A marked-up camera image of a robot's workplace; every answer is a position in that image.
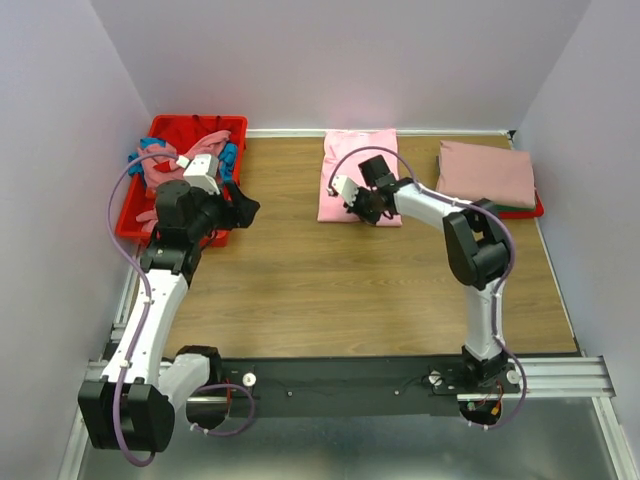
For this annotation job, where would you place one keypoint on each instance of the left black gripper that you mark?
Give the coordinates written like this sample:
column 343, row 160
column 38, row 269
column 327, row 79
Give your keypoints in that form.
column 241, row 210

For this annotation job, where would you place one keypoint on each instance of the red shirt in bin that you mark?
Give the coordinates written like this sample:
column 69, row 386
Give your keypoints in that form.
column 182, row 132

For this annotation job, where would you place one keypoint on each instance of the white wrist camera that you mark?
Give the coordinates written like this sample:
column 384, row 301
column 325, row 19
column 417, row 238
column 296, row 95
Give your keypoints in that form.
column 200, row 172
column 345, row 188

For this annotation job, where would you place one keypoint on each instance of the folded dusty pink shirt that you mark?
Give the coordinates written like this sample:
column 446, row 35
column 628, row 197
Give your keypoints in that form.
column 472, row 172

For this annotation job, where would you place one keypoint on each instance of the folded red shirt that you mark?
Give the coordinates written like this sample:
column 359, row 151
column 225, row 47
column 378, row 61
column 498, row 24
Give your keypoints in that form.
column 539, row 211

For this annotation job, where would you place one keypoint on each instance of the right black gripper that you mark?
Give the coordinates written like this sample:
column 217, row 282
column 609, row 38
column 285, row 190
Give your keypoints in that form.
column 372, row 219

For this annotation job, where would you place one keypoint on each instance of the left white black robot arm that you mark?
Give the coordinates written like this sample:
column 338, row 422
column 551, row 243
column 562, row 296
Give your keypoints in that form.
column 132, row 406

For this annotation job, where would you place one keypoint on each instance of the light pink t shirt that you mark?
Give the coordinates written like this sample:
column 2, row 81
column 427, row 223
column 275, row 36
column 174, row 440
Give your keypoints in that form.
column 337, row 144

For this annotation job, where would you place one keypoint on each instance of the blue crumpled shirt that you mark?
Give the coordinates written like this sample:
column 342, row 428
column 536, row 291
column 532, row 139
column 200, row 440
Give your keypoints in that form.
column 230, row 155

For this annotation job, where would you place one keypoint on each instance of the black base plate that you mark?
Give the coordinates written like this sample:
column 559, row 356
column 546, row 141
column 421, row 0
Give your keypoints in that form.
column 307, row 387

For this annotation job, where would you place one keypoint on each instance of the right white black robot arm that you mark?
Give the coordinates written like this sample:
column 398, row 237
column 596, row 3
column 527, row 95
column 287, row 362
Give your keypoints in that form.
column 479, row 250

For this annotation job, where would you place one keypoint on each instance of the folded green shirt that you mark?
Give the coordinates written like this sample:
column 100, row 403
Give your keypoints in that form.
column 511, row 208

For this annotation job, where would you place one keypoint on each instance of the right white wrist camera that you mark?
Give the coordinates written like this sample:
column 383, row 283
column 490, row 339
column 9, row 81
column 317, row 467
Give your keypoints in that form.
column 345, row 188

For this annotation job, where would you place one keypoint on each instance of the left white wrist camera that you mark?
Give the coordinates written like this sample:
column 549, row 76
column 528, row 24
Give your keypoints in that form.
column 200, row 172

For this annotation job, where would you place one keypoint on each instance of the crumpled dusty pink shirt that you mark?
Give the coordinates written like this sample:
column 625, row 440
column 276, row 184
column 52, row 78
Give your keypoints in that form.
column 160, row 165

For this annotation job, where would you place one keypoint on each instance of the red plastic bin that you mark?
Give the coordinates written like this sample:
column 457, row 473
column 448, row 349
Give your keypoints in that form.
column 150, row 167

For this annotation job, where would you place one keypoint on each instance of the aluminium rail frame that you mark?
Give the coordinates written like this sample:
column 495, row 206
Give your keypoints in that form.
column 563, row 375

